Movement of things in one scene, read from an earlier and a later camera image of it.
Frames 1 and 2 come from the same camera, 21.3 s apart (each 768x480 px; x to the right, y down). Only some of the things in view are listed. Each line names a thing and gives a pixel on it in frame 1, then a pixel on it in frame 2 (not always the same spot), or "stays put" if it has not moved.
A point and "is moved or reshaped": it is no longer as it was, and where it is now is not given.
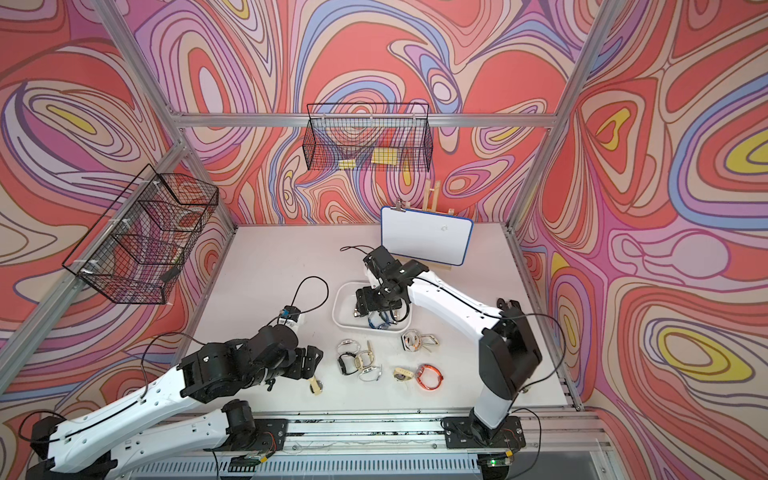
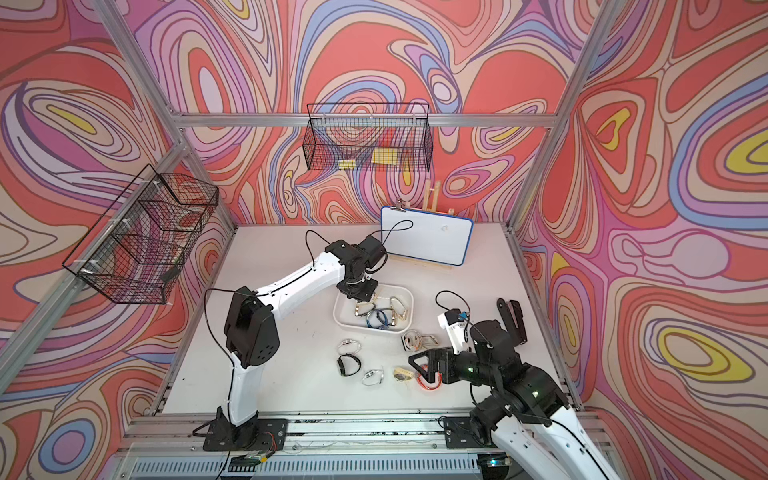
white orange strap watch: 412,341 stays put
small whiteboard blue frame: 425,236 stays put
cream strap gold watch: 364,358 is moved or reshaped
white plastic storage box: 344,305 stays put
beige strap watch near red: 402,374 stays put
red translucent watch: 428,377 stays put
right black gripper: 366,300 → 444,355
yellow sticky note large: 385,156 stays put
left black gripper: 300,371 → 367,295
